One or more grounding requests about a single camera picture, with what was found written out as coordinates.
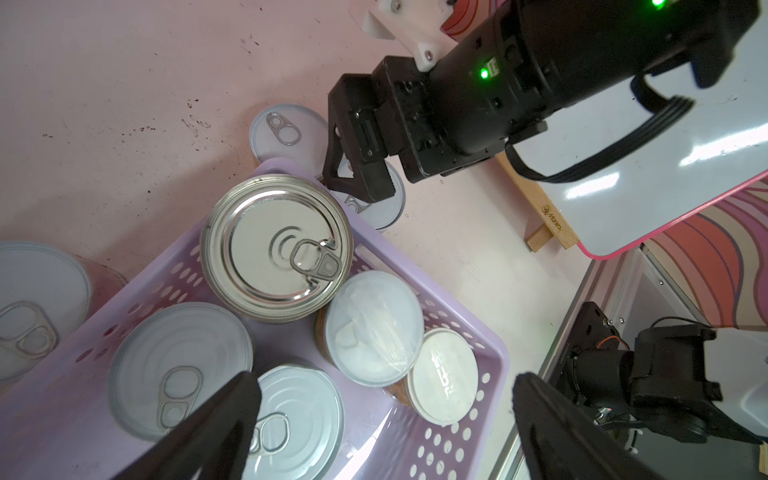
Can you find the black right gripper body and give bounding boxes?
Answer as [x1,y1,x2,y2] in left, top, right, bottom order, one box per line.
[372,1,630,183]

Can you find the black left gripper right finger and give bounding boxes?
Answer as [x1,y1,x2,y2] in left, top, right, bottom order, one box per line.
[513,372,660,479]

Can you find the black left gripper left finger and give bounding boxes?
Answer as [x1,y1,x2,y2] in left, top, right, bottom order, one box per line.
[115,372,261,479]

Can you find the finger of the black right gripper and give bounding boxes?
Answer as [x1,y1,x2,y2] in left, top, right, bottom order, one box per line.
[323,74,395,203]

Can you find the orange can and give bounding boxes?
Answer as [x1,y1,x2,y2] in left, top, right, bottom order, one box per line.
[386,328,479,426]
[314,270,425,388]

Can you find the blue labelled tin can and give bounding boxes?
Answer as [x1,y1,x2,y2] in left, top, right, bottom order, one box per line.
[199,174,354,324]

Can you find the lilac plastic basket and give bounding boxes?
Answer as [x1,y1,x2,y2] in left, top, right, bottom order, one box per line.
[1,183,509,479]

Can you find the pink can white lid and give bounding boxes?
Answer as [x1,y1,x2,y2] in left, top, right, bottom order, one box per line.
[331,162,406,230]

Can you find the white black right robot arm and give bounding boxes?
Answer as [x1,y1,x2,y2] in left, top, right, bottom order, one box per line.
[323,1,760,203]

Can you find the yellow can white lid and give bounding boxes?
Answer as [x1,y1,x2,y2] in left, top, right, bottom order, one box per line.
[249,103,328,179]

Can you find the wooden whiteboard stand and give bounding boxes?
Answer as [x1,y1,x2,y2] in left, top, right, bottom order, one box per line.
[495,153,580,253]

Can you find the pink framed whiteboard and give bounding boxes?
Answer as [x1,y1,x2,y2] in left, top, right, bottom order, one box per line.
[515,14,767,258]

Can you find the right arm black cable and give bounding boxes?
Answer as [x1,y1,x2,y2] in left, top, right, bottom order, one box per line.
[503,74,697,184]

